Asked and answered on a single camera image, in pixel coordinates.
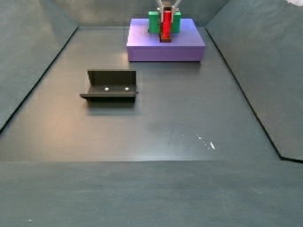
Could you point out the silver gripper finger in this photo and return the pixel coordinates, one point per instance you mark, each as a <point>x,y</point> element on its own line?
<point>160,7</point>
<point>174,8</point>

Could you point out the red cylinder peg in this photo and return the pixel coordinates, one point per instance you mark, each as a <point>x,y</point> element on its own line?
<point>165,25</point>

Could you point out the purple board base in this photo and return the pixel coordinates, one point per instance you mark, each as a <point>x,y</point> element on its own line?
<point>144,47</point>

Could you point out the green right block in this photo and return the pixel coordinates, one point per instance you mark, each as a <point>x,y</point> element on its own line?
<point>176,20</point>

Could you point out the green block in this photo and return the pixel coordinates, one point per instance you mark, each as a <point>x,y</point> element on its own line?
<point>153,16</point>
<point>176,20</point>

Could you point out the green left block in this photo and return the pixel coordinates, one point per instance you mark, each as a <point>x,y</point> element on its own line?
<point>153,16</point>

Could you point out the brown tall block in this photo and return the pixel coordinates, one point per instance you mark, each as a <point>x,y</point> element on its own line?
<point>166,8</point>

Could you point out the black angle bracket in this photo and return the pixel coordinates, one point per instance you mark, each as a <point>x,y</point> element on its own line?
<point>110,84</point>

